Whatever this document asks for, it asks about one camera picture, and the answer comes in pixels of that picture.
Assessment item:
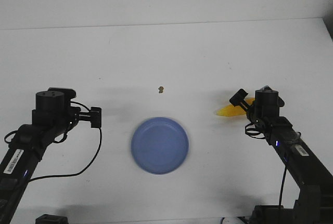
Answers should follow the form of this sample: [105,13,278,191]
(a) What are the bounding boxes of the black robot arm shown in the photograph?
[229,86,332,210]
[1,87,102,223]

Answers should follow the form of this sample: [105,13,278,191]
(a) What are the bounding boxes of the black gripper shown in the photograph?
[229,86,285,122]
[32,87,102,128]

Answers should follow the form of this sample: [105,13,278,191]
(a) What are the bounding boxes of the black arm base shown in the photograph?
[35,214,69,224]
[249,184,332,223]

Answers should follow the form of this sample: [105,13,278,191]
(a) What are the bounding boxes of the small brown table mark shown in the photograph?
[158,86,164,94]

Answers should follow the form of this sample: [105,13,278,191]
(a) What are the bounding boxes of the blue round plate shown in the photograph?
[131,117,189,175]

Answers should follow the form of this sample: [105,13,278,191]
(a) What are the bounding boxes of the yellow corn cob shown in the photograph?
[214,104,246,117]

